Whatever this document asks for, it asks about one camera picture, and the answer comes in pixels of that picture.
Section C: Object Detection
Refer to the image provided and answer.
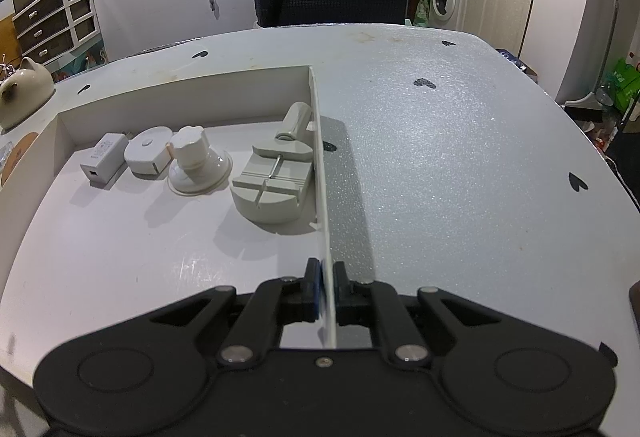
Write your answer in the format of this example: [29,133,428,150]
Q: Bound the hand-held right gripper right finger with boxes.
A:
[332,261,505,367]

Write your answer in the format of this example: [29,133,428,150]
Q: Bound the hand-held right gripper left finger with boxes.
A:
[149,258,323,368]

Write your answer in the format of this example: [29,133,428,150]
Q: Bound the white watch link tool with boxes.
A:
[230,100,317,224]

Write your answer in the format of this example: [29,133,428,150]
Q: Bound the white suction cup knob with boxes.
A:
[167,126,232,196]

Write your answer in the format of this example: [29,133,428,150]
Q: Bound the white shallow box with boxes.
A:
[0,64,337,368]

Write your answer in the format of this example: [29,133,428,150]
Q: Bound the white round tape measure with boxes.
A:
[123,126,174,178]

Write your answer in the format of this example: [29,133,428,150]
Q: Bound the white charger adapter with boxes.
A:
[79,132,134,188]

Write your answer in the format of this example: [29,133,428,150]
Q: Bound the patterned dark box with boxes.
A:
[494,48,539,79]

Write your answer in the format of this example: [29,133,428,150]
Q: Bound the round wooden coaster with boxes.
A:
[0,132,39,188]

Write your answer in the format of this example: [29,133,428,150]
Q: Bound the white lower kitchen cabinets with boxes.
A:
[464,0,537,52]

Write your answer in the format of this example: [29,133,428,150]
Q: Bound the beige cat-shaped ceramic pot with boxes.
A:
[0,56,56,131]

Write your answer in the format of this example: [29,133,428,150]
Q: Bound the mop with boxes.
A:
[564,0,624,109]

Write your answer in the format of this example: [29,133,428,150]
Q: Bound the white drawer cabinet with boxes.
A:
[12,0,102,66]

